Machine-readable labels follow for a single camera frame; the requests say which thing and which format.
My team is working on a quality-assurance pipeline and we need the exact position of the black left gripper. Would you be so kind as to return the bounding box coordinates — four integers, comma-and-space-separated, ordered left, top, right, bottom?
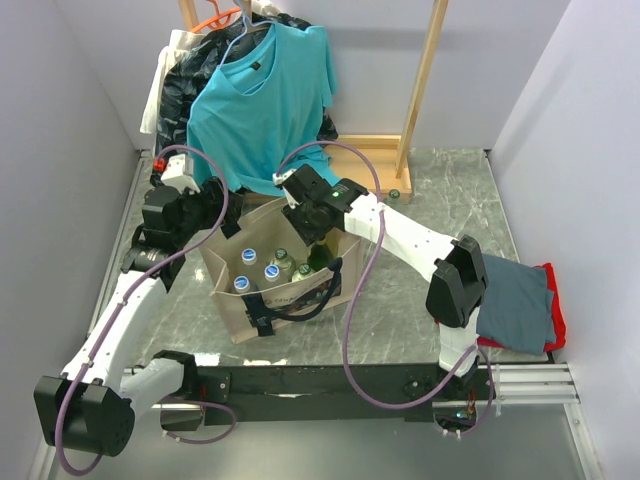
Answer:
173, 176, 245, 246

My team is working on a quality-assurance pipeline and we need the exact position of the green Perrier lemon bottle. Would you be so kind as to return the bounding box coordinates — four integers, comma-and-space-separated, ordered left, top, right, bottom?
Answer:
307, 237, 334, 272

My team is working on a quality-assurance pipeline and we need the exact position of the cream canvas tote bag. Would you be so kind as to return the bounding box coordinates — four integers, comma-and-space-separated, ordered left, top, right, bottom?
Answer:
200, 198, 365, 343

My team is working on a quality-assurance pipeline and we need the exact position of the chang soda bottle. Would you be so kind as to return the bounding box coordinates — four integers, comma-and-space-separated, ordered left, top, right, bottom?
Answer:
273, 248, 296, 275
291, 263, 315, 283
386, 189, 401, 205

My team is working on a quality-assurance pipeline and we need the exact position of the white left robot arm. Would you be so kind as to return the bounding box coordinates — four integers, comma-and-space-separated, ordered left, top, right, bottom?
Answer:
34, 178, 241, 457

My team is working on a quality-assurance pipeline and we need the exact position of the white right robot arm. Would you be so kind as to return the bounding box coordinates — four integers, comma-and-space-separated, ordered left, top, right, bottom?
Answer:
273, 165, 488, 398

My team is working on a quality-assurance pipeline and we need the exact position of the Chang soda bottle front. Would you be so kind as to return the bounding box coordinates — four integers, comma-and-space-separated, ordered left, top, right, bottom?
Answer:
291, 263, 315, 283

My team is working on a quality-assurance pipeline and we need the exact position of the wooden clothes rack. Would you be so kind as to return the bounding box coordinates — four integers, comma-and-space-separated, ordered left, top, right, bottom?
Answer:
177, 0, 449, 204

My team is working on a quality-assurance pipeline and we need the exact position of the blue-cap water bottle front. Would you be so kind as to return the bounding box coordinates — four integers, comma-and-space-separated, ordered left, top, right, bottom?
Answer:
264, 264, 286, 289

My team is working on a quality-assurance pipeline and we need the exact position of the blue-cap water bottle rear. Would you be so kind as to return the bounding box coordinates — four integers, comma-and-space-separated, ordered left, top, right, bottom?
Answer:
241, 248, 260, 272

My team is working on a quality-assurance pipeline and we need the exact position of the blue-cap water bottle labelled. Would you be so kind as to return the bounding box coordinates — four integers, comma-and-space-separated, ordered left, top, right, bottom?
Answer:
233, 275, 259, 295

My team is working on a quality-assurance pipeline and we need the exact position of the turquoise t-shirt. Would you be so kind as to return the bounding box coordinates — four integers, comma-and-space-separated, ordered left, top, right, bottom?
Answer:
187, 24, 338, 196

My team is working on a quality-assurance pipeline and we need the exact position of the dark leaf-print shirt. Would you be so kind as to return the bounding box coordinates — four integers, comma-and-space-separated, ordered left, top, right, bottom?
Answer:
156, 14, 338, 150

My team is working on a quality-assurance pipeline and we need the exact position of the cream hanging garment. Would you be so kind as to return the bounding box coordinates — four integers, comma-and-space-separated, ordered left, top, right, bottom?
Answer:
139, 29, 204, 135

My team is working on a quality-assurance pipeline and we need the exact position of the light blue clothes hanger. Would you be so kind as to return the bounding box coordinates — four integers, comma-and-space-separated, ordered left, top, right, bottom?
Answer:
218, 0, 272, 67

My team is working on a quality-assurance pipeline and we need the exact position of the orange clothes hanger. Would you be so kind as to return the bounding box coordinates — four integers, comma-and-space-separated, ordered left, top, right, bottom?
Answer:
190, 0, 241, 33

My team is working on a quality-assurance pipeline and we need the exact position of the folded grey-blue garment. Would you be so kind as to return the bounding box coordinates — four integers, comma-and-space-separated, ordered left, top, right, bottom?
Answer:
474, 253, 556, 356

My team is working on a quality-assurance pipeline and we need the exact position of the folded red garment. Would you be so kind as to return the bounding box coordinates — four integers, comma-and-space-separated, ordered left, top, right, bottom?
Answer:
474, 262, 569, 354

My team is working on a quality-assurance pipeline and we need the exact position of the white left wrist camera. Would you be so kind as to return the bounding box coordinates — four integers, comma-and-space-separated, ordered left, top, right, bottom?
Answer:
153, 153, 201, 194

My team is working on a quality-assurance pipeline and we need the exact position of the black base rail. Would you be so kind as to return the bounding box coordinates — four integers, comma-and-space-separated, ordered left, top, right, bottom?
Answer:
190, 363, 490, 422

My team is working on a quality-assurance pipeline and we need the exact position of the aluminium extrusion rail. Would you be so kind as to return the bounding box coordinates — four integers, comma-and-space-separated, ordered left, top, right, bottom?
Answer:
492, 363, 580, 405

